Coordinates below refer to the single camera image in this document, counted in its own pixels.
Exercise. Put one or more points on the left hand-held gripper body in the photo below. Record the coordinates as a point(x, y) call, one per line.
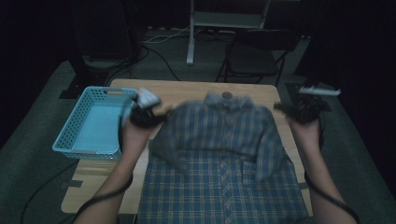
point(146, 115)

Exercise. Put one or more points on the white desk frame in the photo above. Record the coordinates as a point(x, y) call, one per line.
point(190, 46)

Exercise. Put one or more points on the blue plaid shirt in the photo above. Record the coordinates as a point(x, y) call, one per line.
point(218, 140)

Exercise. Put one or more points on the black folding chair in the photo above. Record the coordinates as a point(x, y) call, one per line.
point(252, 62)

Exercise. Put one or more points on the round table grommet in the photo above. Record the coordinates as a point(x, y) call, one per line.
point(227, 95)

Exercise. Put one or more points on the black equipment stand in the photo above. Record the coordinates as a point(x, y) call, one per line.
point(102, 37)

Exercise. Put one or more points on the dark tape strip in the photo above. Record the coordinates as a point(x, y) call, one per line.
point(71, 183)

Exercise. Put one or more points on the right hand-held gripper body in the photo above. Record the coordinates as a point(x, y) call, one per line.
point(308, 107)

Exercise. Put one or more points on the light blue plastic basket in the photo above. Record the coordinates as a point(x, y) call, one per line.
point(96, 130)

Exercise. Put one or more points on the person's right hand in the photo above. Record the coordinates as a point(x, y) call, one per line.
point(306, 130)

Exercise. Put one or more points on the person's left hand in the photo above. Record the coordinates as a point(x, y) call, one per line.
point(135, 133)

